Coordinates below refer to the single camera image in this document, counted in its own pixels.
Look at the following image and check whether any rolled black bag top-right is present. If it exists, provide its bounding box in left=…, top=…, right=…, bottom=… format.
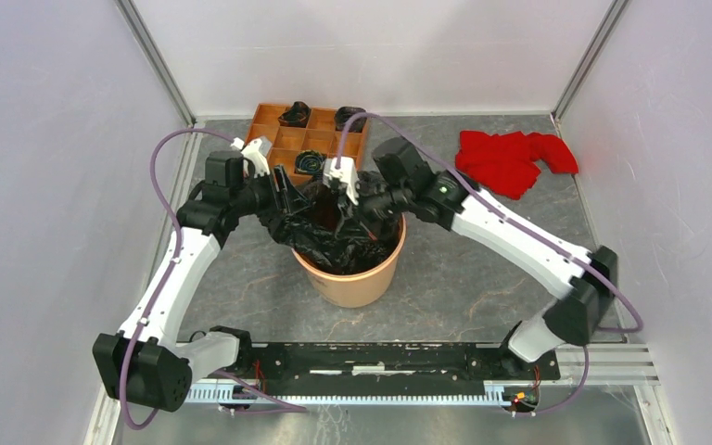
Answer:
left=334, top=107, right=367, bottom=134

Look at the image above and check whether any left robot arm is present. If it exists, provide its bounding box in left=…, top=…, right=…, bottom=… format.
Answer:
left=93, top=150, right=306, bottom=413

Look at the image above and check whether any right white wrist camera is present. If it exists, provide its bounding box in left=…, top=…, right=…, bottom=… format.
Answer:
left=323, top=157, right=359, bottom=205

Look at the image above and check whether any left aluminium frame post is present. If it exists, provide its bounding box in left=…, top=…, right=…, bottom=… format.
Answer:
left=115, top=0, right=197, bottom=126

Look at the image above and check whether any aluminium frame post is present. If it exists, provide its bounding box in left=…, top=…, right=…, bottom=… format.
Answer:
left=115, top=0, right=197, bottom=126
left=550, top=0, right=630, bottom=127

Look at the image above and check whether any red cloth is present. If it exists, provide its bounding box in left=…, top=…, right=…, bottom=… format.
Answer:
left=455, top=130, right=579, bottom=200

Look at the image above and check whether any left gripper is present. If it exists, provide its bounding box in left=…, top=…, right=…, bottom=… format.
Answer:
left=231, top=164, right=311, bottom=221

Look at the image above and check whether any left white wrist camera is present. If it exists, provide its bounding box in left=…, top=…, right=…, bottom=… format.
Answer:
left=231, top=136, right=273, bottom=178

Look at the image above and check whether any orange compartment tray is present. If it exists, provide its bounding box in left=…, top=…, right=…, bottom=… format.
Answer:
left=245, top=103, right=342, bottom=185

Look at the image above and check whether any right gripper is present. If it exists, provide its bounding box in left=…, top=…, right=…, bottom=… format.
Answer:
left=335, top=179, right=412, bottom=242

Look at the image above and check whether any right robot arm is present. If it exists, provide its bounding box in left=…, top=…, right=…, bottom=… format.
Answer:
left=324, top=137, right=618, bottom=378

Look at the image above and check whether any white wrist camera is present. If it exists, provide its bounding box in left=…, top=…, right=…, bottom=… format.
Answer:
left=231, top=136, right=273, bottom=178
left=323, top=157, right=359, bottom=205

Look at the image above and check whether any orange plastic trash bin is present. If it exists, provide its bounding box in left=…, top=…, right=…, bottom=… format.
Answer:
left=292, top=216, right=408, bottom=308

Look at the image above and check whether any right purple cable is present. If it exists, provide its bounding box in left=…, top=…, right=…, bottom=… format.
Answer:
left=333, top=111, right=645, bottom=335

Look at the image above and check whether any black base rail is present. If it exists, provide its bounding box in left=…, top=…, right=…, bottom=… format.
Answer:
left=225, top=342, right=561, bottom=398

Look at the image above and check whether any black plastic trash bag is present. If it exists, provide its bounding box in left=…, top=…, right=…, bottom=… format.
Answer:
left=259, top=174, right=401, bottom=275

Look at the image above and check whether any right aluminium frame post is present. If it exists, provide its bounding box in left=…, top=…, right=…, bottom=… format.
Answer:
left=550, top=0, right=630, bottom=127

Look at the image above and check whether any rolled black bag with stripes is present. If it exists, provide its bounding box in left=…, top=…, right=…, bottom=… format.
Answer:
left=294, top=150, right=327, bottom=177

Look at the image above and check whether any rolled black bag top-left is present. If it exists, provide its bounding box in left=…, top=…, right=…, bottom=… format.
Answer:
left=277, top=101, right=312, bottom=128

